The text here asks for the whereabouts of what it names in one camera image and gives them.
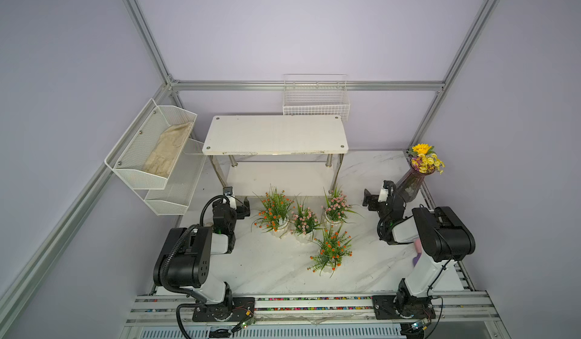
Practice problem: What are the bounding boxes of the white wire basket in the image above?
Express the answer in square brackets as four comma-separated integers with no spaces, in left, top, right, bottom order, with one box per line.
[282,74,350,122]

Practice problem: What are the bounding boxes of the purple vase yellow flowers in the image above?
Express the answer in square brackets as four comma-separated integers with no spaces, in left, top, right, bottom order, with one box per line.
[396,143,446,203]

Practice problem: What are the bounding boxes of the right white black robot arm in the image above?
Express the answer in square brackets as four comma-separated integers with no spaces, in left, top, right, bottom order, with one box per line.
[363,188,476,322]

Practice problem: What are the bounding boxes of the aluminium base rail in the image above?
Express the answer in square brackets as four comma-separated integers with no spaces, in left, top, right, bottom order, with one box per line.
[120,291,510,338]

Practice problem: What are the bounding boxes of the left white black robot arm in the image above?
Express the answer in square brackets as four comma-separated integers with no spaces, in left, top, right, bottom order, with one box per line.
[153,193,255,324]

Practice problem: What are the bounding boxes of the white two-tier rack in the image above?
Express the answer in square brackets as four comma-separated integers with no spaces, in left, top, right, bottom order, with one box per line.
[203,115,349,196]

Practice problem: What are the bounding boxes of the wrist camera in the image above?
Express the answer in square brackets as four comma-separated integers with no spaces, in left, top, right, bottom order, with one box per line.
[378,180,396,203]
[222,186,237,209]

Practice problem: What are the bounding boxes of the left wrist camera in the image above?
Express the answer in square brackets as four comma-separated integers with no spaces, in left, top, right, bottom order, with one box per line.
[222,186,237,209]

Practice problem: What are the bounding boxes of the orange flower pot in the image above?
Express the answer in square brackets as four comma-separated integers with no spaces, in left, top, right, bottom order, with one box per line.
[307,225,353,277]
[253,186,295,239]

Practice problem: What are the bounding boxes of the lower white mesh wall bin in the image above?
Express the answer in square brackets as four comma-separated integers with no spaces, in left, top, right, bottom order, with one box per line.
[145,139,206,216]

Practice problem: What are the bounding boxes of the white mesh wall bin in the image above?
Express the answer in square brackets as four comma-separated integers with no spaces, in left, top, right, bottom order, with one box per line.
[104,99,198,190]
[145,139,206,216]

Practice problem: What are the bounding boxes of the beige glove in bin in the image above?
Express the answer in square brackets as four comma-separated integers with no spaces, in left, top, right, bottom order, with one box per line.
[142,121,194,178]

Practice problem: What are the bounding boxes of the purple pink garden trowel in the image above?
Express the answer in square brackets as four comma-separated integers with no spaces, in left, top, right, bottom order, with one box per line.
[412,239,423,266]

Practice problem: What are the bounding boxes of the pink flower pot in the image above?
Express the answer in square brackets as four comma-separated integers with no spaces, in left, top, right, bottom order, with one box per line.
[322,188,357,225]
[289,197,322,244]

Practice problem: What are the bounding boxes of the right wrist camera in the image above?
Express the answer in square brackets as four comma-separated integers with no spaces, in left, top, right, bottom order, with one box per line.
[378,180,396,203]

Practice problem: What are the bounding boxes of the upper white mesh wall bin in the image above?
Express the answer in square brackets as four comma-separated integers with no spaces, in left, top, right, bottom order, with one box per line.
[104,99,198,190]

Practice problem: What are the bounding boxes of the orange flower pot front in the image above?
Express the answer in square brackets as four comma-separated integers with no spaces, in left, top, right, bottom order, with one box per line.
[307,225,353,277]

